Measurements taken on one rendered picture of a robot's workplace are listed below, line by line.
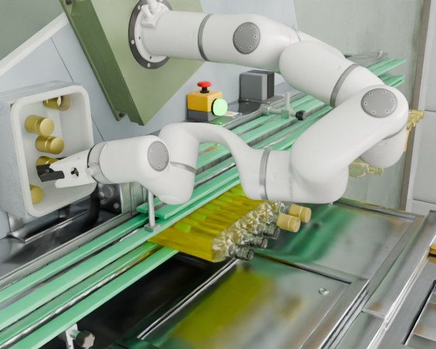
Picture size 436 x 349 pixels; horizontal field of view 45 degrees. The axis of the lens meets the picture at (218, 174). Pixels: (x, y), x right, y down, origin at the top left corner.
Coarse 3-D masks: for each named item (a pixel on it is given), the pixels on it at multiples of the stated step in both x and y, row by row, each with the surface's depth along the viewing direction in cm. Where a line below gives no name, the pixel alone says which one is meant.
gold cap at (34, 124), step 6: (30, 120) 100; (36, 120) 99; (42, 120) 99; (48, 120) 100; (30, 126) 100; (36, 126) 99; (42, 126) 99; (48, 126) 100; (54, 126) 101; (30, 132) 101; (36, 132) 100; (42, 132) 99; (48, 132) 100
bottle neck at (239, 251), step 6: (228, 246) 109; (234, 246) 108; (240, 246) 108; (228, 252) 108; (234, 252) 108; (240, 252) 107; (246, 252) 106; (252, 252) 108; (240, 258) 107; (246, 258) 106; (252, 258) 108
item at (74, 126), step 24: (48, 96) 95; (72, 96) 104; (24, 120) 100; (72, 120) 106; (24, 144) 101; (72, 144) 108; (24, 168) 94; (24, 192) 95; (48, 192) 106; (72, 192) 107
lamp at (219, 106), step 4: (216, 100) 142; (220, 100) 142; (224, 100) 143; (212, 104) 142; (216, 104) 141; (220, 104) 141; (224, 104) 142; (212, 108) 142; (216, 108) 141; (220, 108) 141; (224, 108) 142; (212, 112) 143; (216, 112) 142; (220, 112) 142; (224, 112) 143
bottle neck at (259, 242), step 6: (246, 234) 113; (252, 234) 112; (258, 234) 113; (246, 240) 112; (252, 240) 112; (258, 240) 111; (264, 240) 113; (252, 246) 112; (258, 246) 111; (264, 246) 112
